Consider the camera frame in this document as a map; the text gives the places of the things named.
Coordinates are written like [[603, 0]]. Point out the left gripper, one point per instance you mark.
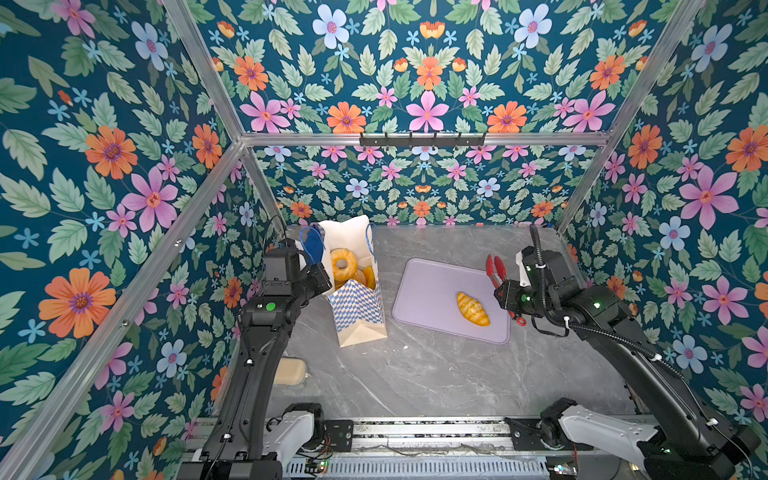
[[320, 273]]

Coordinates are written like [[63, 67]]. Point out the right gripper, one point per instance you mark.
[[506, 296]]

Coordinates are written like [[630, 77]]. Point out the ring pretzel bread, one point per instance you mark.
[[344, 264]]

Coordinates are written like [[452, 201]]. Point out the red silicone tongs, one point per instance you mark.
[[496, 272]]

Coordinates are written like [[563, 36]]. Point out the round sugared bread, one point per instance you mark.
[[360, 277]]

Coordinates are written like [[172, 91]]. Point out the blue checkered paper bag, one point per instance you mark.
[[357, 311]]

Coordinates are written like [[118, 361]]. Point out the lilac plastic tray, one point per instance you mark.
[[427, 298]]

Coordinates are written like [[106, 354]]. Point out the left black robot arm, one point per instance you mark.
[[238, 447]]

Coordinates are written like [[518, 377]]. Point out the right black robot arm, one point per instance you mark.
[[688, 440]]

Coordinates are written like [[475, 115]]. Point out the beige long bread loaf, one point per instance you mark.
[[290, 372]]

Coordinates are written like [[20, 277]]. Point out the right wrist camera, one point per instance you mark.
[[526, 267]]

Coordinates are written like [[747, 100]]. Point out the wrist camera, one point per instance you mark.
[[282, 264], [526, 267]]

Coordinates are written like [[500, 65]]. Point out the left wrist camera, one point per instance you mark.
[[282, 264]]

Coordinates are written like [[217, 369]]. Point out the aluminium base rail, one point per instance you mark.
[[497, 436]]

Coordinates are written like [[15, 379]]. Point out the black hook rail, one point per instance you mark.
[[409, 140]]

